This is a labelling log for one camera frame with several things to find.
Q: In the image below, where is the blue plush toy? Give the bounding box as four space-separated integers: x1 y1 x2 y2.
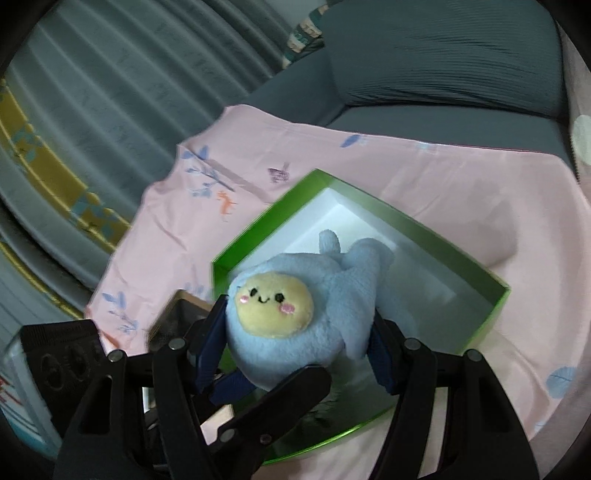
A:
225 229 398 389

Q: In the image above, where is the patterned pillow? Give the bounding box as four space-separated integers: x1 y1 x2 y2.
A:
281 9 326 70

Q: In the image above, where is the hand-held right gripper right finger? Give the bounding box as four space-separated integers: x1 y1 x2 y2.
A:
367 316 542 480

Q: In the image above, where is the grey curtain with yellow band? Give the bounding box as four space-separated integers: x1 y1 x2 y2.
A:
0 0 324 333

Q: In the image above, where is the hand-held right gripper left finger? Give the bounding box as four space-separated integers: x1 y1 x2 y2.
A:
53 294 232 480

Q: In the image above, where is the pink polka dot blanket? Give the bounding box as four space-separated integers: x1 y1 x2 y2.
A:
556 32 591 195

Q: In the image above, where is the green cardboard box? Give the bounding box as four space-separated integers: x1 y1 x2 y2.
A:
211 169 512 466

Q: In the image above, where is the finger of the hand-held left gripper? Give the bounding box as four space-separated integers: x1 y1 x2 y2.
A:
203 364 333 480

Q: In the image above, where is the gold tin box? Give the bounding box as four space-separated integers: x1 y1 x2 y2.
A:
148 288 215 352

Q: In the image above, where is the pink printed cloth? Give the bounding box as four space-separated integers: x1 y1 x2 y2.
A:
85 104 588 480

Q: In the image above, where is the grey sofa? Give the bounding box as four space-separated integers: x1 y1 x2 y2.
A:
240 0 575 162

